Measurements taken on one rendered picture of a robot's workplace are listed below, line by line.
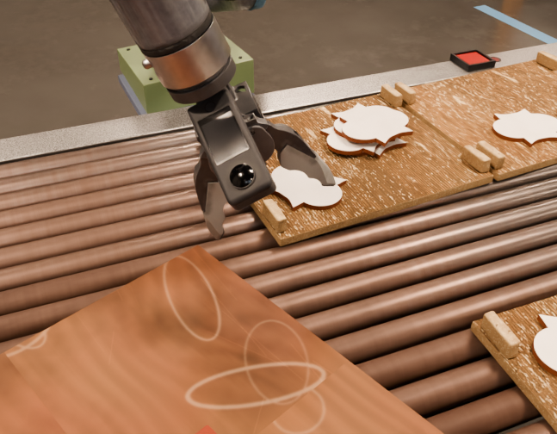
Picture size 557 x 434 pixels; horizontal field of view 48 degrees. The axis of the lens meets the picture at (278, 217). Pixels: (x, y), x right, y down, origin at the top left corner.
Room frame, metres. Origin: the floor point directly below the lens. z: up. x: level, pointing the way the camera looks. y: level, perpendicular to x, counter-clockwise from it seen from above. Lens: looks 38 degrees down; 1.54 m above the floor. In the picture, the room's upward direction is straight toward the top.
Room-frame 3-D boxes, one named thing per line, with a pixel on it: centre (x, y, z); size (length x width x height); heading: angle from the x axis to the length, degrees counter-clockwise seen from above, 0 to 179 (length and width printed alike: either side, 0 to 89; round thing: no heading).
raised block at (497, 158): (0.95, -0.38, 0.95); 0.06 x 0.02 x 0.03; 25
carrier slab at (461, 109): (1.16, -0.50, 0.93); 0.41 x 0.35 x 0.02; 115
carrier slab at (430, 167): (0.98, -0.11, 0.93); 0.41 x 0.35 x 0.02; 115
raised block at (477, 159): (0.94, -0.35, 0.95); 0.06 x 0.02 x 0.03; 25
